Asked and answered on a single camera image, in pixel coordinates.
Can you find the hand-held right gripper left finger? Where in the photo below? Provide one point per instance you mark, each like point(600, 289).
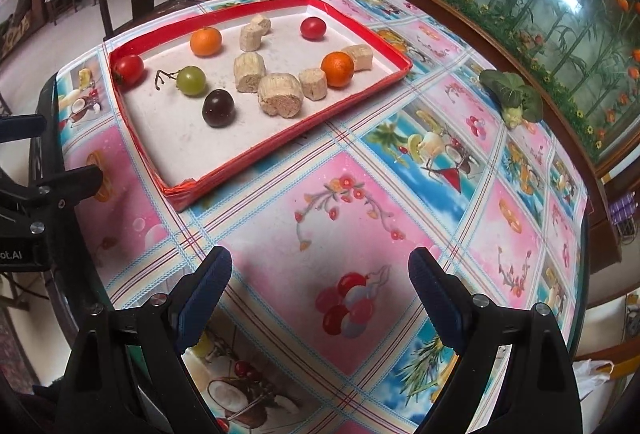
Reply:
point(205, 304)

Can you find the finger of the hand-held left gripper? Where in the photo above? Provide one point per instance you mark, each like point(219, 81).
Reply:
point(22, 128)
point(70, 184)

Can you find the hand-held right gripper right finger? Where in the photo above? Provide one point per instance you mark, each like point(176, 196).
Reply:
point(435, 304)

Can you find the red rimmed white tray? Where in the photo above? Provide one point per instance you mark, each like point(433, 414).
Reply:
point(190, 148)

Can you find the green grape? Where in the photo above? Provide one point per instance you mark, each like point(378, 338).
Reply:
point(191, 80)

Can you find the dark purple grape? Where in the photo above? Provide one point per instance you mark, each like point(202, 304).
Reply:
point(218, 107)

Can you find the orange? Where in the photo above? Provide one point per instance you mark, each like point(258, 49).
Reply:
point(205, 41)
point(337, 68)

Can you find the red tomato with green stem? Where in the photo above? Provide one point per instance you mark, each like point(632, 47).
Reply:
point(128, 69)

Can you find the fruit printed tablecloth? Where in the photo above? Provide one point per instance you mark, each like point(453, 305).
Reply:
point(320, 239)

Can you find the white plastic bag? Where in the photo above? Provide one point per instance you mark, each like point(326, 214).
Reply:
point(595, 384)

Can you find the purple bundle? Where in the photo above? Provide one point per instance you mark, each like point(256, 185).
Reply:
point(625, 210)

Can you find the green bok choy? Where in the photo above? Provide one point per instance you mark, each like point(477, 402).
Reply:
point(512, 96)

